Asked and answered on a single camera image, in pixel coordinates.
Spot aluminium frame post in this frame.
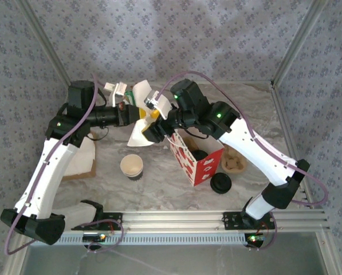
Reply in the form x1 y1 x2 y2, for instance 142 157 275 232
270 0 329 87
15 0 74 88

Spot brown pulp cup carrier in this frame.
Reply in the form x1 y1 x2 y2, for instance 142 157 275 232
221 148 248 175

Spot aluminium table edge rail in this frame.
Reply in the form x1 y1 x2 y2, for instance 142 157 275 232
270 84 315 209
72 81 274 87

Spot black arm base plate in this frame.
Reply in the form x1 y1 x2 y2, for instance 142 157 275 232
70 212 123 231
222 211 276 231

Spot black takeout coffee cup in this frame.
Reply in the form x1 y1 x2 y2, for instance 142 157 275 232
191 148 210 163

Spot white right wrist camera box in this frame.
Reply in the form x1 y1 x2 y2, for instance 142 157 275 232
143 88 172 121

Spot stacked black cup lids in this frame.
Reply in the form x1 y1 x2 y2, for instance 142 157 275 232
209 171 233 194

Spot red paper takeout bag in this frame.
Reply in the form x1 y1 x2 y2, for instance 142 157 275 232
165 128 226 187

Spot paper cups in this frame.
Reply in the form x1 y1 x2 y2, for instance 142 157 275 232
120 154 144 182

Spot aluminium mounting rail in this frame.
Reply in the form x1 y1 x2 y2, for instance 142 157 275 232
17 209 331 232

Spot black controller board with LED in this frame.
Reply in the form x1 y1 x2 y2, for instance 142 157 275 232
82 234 108 242
244 233 266 244

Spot purple cable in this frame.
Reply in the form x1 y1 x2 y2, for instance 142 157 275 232
155 70 329 252
3 73 124 256

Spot aluminium frame leg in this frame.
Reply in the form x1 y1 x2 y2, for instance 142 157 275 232
316 230 341 275
1 243 27 275

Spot grey slotted cable duct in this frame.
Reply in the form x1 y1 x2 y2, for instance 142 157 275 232
56 232 250 246

